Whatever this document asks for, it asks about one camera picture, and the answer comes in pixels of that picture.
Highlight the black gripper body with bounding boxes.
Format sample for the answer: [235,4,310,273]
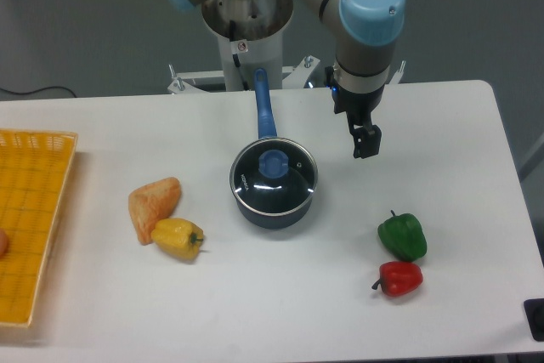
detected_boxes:
[325,65,386,124]

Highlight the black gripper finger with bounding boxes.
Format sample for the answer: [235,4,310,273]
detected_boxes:
[360,125,382,157]
[346,113,364,158]

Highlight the glass lid blue knob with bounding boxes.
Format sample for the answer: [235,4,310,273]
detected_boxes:
[229,137,318,218]

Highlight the dark blue saucepan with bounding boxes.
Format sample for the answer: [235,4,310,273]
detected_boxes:
[236,68,311,230]

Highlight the green toy bell pepper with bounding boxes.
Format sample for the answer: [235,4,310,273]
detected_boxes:
[377,211,428,262]

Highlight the red toy bell pepper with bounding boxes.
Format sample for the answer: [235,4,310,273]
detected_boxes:
[371,261,423,298]

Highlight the yellow toy bell pepper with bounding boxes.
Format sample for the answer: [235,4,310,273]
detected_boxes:
[151,218,205,261]

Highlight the toy bread piece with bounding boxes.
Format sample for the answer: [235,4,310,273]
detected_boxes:
[128,177,182,245]

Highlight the black table edge device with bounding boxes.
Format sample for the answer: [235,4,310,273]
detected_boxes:
[524,298,544,342]

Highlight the yellow woven basket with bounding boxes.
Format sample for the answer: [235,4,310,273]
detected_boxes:
[1,128,78,327]

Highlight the white metal base frame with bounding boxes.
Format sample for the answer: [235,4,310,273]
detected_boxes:
[167,55,405,94]

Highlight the black floor cable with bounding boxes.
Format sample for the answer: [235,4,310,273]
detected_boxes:
[0,86,78,98]

